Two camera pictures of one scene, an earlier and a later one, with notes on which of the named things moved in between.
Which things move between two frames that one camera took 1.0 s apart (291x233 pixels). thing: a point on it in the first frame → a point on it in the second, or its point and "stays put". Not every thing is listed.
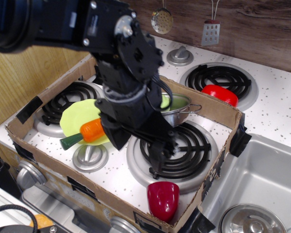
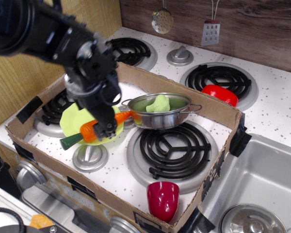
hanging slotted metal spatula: (211, 30) stays put
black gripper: (135, 97) → (96, 95)
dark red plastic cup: (163, 198) stays put
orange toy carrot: (91, 130) stays put
